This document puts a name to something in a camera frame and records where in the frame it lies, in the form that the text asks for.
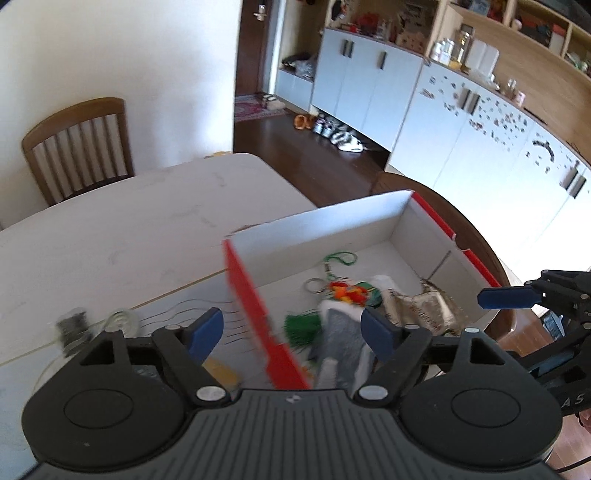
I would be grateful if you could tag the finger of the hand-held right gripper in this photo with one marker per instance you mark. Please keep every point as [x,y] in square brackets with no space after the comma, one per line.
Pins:
[505,297]
[554,341]

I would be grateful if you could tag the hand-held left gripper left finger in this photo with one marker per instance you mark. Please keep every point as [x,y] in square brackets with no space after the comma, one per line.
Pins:
[205,330]

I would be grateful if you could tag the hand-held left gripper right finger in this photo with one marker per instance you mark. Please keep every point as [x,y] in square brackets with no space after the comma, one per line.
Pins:
[378,330]

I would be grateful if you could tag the grey white wipes packet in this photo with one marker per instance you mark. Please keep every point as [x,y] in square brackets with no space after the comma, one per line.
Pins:
[339,337]

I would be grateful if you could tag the green tassel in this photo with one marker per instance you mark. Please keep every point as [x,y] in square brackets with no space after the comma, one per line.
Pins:
[302,328]

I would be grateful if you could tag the red cardboard box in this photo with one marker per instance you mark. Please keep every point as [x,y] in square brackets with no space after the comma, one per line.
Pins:
[323,221]

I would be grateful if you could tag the yellow object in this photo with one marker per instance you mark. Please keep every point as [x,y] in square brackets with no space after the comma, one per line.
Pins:
[221,371]

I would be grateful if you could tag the light blue printed mat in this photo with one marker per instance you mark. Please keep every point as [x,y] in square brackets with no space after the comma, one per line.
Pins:
[152,314]

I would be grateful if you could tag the clear tape roll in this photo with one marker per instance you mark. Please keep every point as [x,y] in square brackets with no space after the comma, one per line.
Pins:
[122,323]

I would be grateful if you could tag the small dark clip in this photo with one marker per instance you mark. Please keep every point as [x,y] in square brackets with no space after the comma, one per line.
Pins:
[73,330]

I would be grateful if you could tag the white cabinet with stickers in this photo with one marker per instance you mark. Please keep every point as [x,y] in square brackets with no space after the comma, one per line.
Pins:
[489,152]

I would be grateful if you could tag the white sneakers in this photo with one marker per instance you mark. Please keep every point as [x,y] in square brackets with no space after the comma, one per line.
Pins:
[350,143]

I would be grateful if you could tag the orange slippers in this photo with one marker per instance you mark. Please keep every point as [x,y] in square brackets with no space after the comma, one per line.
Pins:
[304,122]

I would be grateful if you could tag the patterned red rug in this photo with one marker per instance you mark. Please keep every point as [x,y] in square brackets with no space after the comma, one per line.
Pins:
[251,110]

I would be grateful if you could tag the white slippers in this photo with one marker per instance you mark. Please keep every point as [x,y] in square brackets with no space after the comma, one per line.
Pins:
[272,100]

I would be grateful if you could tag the white storage containers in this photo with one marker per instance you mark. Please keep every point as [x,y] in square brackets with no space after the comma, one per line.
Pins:
[484,57]

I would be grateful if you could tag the white two-door cabinet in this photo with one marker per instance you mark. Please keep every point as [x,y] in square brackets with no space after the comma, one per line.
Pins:
[364,83]

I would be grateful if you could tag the brown slatted wooden chair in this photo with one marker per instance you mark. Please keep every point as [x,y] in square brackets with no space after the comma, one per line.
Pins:
[74,115]

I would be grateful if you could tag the white bench drawer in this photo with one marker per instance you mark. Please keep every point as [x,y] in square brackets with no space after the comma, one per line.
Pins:
[293,90]

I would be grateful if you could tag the glass jars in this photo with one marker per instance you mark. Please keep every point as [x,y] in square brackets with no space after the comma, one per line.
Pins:
[450,48]

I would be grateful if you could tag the bags on bench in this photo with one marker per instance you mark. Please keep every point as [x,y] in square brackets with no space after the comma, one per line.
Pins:
[299,64]

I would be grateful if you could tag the dark wooden door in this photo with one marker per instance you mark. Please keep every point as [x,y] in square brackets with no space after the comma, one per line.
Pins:
[258,50]

